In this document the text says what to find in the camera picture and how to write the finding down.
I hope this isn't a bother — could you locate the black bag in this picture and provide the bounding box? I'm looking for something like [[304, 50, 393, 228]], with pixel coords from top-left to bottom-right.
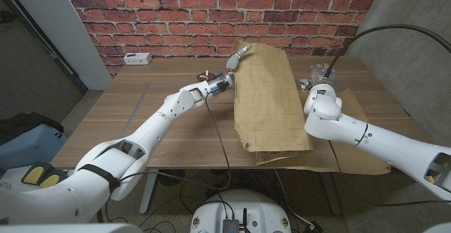
[[0, 111, 65, 144]]

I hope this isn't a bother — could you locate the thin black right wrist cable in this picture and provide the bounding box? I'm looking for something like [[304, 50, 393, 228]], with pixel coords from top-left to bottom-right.
[[327, 139, 342, 173]]

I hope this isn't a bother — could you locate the white wall pillar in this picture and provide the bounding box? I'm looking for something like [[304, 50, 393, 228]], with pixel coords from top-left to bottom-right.
[[3, 0, 113, 90]]

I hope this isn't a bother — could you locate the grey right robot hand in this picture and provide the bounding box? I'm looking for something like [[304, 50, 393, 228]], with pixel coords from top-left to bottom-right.
[[299, 63, 338, 92]]

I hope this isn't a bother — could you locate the thin black left wrist cable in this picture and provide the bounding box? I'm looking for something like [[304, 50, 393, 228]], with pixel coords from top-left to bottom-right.
[[118, 91, 233, 191]]

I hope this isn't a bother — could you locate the printed brick backdrop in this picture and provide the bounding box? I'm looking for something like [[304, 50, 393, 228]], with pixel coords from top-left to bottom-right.
[[59, 0, 384, 77]]

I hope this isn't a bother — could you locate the small dark brown object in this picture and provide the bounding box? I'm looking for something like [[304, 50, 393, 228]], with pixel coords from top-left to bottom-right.
[[196, 70, 218, 83]]

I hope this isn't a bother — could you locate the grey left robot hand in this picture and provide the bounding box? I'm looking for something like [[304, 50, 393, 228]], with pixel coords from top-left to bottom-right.
[[206, 42, 253, 99]]

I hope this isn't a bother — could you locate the yellow black foot pedal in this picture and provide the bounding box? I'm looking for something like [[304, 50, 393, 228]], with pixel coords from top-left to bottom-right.
[[20, 161, 70, 189]]

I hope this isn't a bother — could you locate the metal table leg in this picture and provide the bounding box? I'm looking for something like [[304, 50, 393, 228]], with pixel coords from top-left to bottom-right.
[[319, 169, 342, 215], [139, 168, 159, 215]]

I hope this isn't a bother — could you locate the blue storage bin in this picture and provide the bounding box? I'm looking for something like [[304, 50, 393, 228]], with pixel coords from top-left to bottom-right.
[[0, 123, 68, 170]]

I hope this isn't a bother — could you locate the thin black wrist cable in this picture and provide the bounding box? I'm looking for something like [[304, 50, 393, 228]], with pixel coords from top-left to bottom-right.
[[327, 139, 342, 173], [118, 91, 233, 191]]

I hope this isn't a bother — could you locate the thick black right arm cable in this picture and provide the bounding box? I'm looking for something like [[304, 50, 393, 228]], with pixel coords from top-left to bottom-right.
[[323, 23, 451, 79]]

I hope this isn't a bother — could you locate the grey box on torso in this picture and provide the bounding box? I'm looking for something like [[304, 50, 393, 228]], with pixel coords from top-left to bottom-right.
[[221, 218, 240, 233]]

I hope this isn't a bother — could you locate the round black floor fan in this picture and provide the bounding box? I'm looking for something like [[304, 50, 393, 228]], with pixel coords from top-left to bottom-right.
[[157, 169, 186, 187]]

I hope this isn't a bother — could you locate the white power strip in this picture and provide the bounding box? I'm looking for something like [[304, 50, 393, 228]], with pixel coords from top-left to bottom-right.
[[123, 52, 153, 66]]

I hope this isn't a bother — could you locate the floral-backed kraft wrapping paper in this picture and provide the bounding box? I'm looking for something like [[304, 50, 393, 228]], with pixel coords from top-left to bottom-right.
[[233, 39, 392, 176]]

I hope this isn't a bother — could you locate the white robot torso base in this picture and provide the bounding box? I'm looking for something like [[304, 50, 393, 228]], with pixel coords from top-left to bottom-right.
[[190, 189, 292, 233]]

